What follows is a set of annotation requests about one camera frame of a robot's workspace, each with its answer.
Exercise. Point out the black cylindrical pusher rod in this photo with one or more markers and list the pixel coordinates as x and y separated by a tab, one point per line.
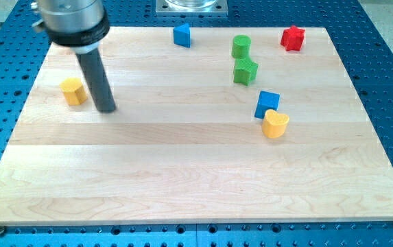
93	70

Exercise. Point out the yellow hexagon block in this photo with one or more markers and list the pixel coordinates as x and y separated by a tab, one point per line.
73	91

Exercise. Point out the blue triangle block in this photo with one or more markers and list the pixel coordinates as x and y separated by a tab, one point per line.
182	35

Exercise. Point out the wooden board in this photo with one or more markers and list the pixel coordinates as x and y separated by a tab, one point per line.
184	146

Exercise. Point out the green cylinder block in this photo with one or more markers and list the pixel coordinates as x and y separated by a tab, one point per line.
241	46

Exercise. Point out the green star block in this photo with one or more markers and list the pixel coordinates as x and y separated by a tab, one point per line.
245	71

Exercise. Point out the blue cube block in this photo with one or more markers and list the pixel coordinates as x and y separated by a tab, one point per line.
266	101

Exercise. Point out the left board clamp screw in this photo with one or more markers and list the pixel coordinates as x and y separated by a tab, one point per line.
2	230

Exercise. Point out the yellow heart block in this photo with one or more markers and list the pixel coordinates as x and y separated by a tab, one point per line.
274	124

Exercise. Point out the red star block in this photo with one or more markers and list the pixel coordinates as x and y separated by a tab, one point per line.
292	38

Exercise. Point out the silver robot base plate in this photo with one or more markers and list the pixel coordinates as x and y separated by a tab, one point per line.
191	7

